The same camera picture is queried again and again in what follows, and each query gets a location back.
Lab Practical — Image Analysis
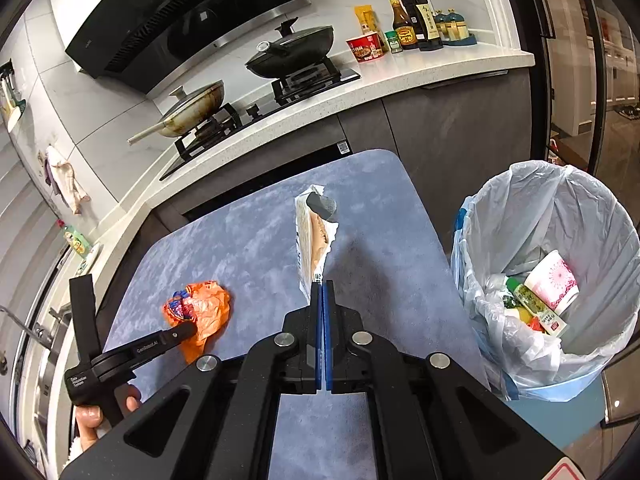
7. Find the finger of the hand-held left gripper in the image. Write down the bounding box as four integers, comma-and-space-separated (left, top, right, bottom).
100, 321, 199, 371
69, 275, 103, 366

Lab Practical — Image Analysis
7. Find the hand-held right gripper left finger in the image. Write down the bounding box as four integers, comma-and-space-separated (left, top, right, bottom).
60, 282, 323, 480

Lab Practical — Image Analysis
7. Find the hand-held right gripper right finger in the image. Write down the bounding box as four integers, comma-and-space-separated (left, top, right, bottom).
324, 280, 566, 480

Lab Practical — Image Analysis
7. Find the orange printed plastic bag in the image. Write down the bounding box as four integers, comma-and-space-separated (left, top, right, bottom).
161, 281, 232, 365

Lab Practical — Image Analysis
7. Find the food wrapper packet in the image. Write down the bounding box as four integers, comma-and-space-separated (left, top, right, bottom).
292, 185, 341, 306

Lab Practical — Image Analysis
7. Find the light blue trash bin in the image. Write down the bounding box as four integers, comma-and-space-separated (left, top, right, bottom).
502, 360, 611, 403

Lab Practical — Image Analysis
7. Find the pink patterned paper cup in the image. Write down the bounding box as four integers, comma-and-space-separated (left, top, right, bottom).
522, 251, 581, 316

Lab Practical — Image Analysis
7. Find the trash bin with clear liner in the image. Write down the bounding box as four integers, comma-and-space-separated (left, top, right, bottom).
450, 160, 640, 396

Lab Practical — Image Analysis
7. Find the person's left hand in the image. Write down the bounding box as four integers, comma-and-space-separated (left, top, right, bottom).
74, 384, 142, 453

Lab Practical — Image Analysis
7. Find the steel sink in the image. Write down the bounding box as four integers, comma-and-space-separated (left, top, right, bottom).
20, 310, 76, 461

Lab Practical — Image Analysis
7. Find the steel faucet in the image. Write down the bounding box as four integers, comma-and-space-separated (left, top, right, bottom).
0, 305, 56, 351

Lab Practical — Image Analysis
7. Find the green dish soap bottle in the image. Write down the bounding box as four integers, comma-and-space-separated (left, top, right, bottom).
57, 220, 91, 256

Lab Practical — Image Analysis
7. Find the hanging pink cloth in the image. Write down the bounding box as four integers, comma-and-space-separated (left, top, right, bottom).
42, 145, 91, 216

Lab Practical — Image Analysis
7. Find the steel wok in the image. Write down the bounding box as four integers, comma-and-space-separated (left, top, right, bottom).
127, 80, 226, 147

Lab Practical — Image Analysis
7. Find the dark base cabinet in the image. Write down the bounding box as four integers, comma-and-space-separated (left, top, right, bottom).
145, 67, 531, 241

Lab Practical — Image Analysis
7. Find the glass wok lid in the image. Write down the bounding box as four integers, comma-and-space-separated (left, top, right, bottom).
159, 80, 226, 123

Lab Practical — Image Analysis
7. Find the black gas stove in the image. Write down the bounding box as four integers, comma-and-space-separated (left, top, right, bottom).
159, 62, 362, 181

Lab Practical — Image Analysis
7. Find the white kitchen countertop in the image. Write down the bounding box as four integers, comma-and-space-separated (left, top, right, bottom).
65, 42, 536, 281

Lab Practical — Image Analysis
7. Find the black frying pan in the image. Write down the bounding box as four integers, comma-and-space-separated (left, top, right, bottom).
245, 25, 335, 80

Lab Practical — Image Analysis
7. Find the red instant noodle cup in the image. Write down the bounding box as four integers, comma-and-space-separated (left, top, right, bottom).
346, 31, 382, 63

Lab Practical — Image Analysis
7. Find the black pan lid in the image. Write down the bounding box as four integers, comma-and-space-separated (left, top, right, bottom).
245, 20, 335, 63

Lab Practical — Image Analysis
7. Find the black range hood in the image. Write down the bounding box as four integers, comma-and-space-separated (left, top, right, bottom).
65, 0, 310, 95

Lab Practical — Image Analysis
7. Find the brown sauce bottle yellow cap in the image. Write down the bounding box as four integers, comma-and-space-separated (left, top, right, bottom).
385, 0, 420, 51

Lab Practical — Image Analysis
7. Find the yellow seasoning packet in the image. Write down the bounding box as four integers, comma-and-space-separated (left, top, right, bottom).
354, 5, 377, 37

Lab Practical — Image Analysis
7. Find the dark soy sauce bottle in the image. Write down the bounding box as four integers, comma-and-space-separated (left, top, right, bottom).
401, 0, 443, 52

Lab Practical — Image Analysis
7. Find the blue condiment jar set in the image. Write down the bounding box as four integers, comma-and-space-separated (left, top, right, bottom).
434, 8, 477, 47

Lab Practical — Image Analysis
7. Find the glass sliding door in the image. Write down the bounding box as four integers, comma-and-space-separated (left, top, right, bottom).
520, 0, 640, 431

